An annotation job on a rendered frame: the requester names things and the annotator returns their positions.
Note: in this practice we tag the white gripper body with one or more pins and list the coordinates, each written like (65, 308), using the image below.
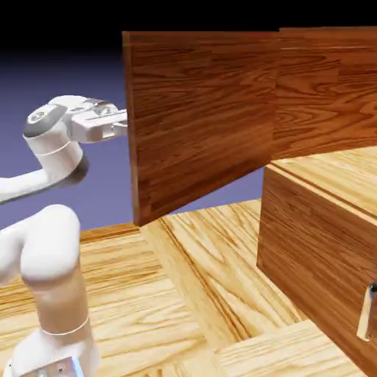
(94, 126)

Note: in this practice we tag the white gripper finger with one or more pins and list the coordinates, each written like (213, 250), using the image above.
(121, 129)

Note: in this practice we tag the large wooden cabinet door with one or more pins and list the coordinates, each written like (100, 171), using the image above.
(200, 117)

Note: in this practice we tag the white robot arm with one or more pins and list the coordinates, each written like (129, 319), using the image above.
(50, 235)

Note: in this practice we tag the wooden cabinet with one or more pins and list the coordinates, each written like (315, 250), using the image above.
(324, 88)

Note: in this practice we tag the small wooden cabinet door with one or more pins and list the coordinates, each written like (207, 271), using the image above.
(309, 250)

